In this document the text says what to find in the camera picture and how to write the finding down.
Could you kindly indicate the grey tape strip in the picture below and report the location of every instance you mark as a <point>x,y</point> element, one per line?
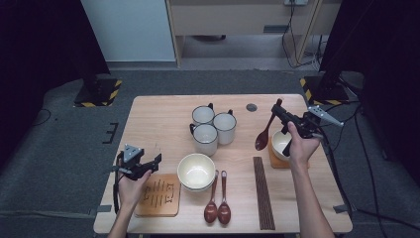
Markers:
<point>340,209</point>
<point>99,210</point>

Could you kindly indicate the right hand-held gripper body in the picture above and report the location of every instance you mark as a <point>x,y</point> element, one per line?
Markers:
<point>310,129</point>

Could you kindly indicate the person's left hand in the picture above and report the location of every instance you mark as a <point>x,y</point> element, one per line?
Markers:
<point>132,193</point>

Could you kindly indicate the grey power strip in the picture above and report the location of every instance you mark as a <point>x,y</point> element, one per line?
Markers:
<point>295,2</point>

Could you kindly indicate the orange wooden slotted trivet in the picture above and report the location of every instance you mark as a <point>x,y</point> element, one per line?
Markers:
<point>165,208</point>
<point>273,162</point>

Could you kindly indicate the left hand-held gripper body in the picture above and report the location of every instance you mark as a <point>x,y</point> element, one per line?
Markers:
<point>132,153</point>

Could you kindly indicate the row of brown chopsticks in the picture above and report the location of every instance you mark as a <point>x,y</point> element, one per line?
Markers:
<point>264,195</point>

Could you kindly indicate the black stand base striped edge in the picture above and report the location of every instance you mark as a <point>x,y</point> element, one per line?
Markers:
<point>99,94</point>
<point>325,92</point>

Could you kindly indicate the light wooden desk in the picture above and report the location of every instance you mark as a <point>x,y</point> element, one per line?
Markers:
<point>231,18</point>

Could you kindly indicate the white panel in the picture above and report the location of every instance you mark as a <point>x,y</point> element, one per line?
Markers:
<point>128,29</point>

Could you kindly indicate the black curtain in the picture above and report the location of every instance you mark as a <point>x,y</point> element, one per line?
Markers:
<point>389,66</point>
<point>39,49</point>

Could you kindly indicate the person's right hand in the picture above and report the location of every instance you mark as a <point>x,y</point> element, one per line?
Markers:
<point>305,150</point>

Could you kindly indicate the reddish brown wooden spoon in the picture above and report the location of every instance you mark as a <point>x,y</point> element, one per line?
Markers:
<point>210,213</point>
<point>224,213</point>
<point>262,142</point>

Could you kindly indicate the grey label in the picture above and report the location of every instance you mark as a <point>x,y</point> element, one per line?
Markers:
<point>275,29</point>

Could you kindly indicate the white enamel mug black rim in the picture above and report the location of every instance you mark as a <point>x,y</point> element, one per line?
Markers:
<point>205,139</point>
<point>203,115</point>
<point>225,127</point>

